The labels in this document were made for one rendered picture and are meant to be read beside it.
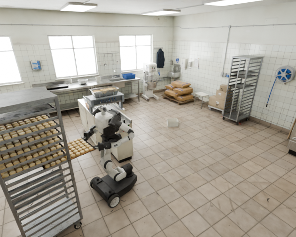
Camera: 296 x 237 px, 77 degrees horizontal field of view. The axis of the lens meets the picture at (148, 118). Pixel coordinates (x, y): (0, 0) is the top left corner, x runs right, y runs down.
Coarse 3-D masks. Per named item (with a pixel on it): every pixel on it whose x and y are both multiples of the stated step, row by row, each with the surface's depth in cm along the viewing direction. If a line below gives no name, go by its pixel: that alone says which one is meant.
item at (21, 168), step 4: (56, 152) 212; (60, 152) 210; (48, 156) 205; (52, 156) 207; (56, 156) 205; (36, 160) 198; (40, 160) 201; (44, 160) 197; (24, 164) 192; (28, 164) 195; (32, 164) 192; (36, 164) 194; (16, 168) 187; (20, 168) 186; (24, 168) 186; (4, 172) 181; (8, 172) 184; (12, 172) 181; (16, 172) 184; (4, 176) 175
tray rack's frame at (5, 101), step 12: (0, 96) 180; (12, 96) 180; (24, 96) 179; (36, 96) 179; (48, 96) 179; (0, 108) 153; (12, 108) 159; (0, 180) 168; (12, 204) 182; (36, 216) 250; (48, 216) 250; (24, 228) 235; (36, 228) 235; (48, 228) 235; (60, 228) 235
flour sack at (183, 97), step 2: (188, 94) 718; (190, 94) 718; (178, 96) 693; (180, 96) 691; (182, 96) 691; (184, 96) 690; (186, 96) 692; (188, 96) 696; (190, 96) 701; (192, 96) 707; (176, 98) 700; (178, 98) 689; (180, 98) 681; (182, 98) 680; (184, 98) 684; (186, 98) 690; (188, 98) 698; (190, 98) 704; (192, 98) 712; (180, 100) 684; (182, 100) 682; (184, 100) 688
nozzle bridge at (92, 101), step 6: (90, 96) 390; (108, 96) 390; (114, 96) 393; (120, 96) 410; (90, 102) 374; (96, 102) 385; (102, 102) 392; (108, 102) 397; (114, 102) 401; (120, 102) 420; (90, 108) 386
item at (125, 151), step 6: (126, 120) 362; (126, 144) 366; (132, 144) 375; (114, 150) 376; (120, 150) 363; (126, 150) 372; (132, 150) 381; (114, 156) 394; (120, 156) 368; (126, 156) 377; (120, 162) 378
